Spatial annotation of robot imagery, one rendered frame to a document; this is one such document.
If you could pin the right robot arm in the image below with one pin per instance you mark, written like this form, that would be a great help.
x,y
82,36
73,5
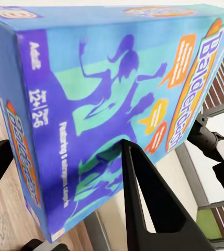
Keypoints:
x,y
210,142

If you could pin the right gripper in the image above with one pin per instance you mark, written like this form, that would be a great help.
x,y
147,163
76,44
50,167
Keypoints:
x,y
199,133

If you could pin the door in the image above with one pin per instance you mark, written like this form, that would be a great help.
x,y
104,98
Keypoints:
x,y
210,220

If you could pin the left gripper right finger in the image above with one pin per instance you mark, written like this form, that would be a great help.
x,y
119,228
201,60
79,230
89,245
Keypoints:
x,y
175,229

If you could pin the bed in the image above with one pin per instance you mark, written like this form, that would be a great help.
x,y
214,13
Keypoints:
x,y
106,226

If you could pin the board game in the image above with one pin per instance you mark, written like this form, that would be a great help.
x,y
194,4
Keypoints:
x,y
77,80

